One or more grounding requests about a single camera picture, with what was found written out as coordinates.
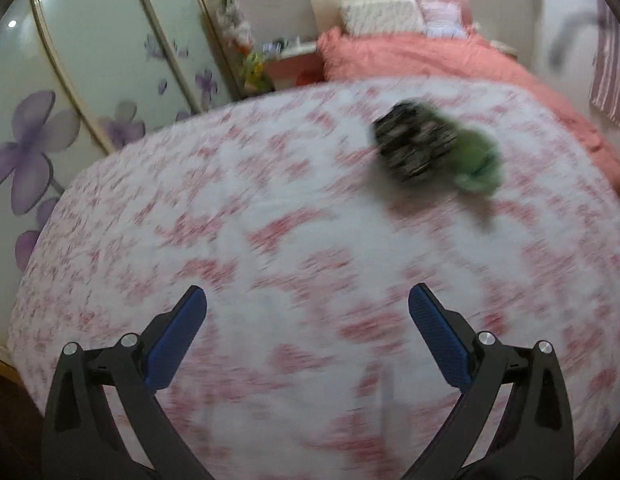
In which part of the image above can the floral pink tablecloth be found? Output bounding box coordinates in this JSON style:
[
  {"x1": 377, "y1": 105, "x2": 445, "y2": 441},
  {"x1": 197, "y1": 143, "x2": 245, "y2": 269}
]
[{"x1": 8, "y1": 78, "x2": 620, "y2": 479}]

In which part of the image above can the green cloth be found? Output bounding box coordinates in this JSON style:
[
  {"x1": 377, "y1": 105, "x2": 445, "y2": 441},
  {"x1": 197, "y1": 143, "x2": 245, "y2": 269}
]
[{"x1": 435, "y1": 110, "x2": 503, "y2": 196}]

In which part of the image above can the black floral scrunchie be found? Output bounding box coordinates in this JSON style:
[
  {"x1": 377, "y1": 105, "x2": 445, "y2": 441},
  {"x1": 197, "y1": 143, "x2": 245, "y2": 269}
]
[{"x1": 372, "y1": 100, "x2": 459, "y2": 181}]

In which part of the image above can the pink striped curtain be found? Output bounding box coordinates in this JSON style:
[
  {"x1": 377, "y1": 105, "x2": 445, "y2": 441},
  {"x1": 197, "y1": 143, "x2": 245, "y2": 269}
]
[{"x1": 590, "y1": 0, "x2": 620, "y2": 130}]

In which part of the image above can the floral sliding wardrobe door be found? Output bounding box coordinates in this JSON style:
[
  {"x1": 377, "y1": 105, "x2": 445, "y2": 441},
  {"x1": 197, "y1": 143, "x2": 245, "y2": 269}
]
[{"x1": 0, "y1": 0, "x2": 236, "y2": 347}]

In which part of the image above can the salmon pink duvet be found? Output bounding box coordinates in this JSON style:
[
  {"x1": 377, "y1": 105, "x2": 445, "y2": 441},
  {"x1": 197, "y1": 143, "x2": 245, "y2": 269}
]
[{"x1": 318, "y1": 27, "x2": 620, "y2": 198}]

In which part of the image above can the pink nightstand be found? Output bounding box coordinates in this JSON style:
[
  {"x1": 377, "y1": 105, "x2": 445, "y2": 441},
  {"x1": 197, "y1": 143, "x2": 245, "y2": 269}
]
[{"x1": 264, "y1": 42, "x2": 324, "y2": 91}]

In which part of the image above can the striped pink pillow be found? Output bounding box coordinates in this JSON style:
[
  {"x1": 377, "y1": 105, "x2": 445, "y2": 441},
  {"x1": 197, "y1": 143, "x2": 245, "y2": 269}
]
[{"x1": 418, "y1": 0, "x2": 468, "y2": 39}]

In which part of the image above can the floral white pillow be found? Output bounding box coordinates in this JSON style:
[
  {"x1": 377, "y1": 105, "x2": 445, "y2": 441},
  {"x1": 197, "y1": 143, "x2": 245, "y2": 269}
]
[{"x1": 339, "y1": 0, "x2": 425, "y2": 36}]

